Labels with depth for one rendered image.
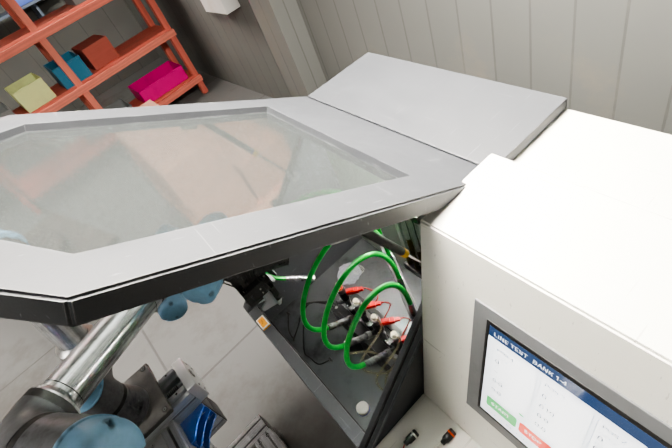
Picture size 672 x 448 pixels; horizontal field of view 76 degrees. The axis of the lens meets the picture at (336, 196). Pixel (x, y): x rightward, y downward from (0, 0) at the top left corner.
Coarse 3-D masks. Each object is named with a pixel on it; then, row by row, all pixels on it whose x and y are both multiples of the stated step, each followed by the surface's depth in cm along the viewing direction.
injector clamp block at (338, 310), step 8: (352, 296) 142; (360, 296) 141; (336, 312) 140; (344, 312) 139; (368, 312) 136; (360, 328) 133; (368, 344) 128; (376, 344) 128; (384, 344) 127; (392, 344) 132; (384, 360) 123; (392, 360) 123; (384, 368) 134
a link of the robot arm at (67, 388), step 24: (120, 312) 83; (144, 312) 87; (96, 336) 78; (120, 336) 81; (72, 360) 74; (96, 360) 76; (48, 384) 70; (72, 384) 71; (96, 384) 75; (24, 408) 65; (48, 408) 66; (72, 408) 69; (0, 432) 61
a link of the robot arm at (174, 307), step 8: (176, 296) 114; (160, 304) 112; (168, 304) 112; (176, 304) 113; (184, 304) 114; (160, 312) 112; (168, 312) 113; (176, 312) 114; (184, 312) 115; (168, 320) 114
